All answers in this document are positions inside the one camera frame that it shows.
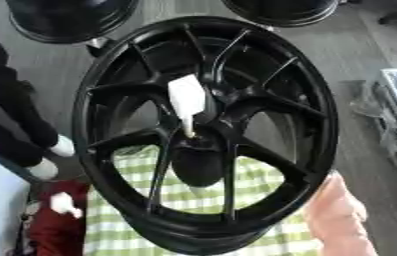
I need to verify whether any plastic-wrapped dark object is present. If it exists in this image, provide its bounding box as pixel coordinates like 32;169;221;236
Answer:
348;80;397;174

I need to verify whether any black round wheel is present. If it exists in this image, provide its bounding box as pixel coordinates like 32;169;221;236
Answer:
219;0;342;28
3;0;142;45

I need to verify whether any white soft object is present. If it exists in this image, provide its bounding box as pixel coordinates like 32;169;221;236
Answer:
47;191;85;220

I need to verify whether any black spoked wheel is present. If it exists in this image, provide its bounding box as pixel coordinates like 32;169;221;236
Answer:
70;15;342;256

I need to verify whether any red bag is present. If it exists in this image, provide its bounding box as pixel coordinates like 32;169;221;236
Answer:
14;179;93;256

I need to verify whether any person's hand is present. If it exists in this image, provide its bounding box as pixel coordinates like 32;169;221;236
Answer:
301;170;380;256

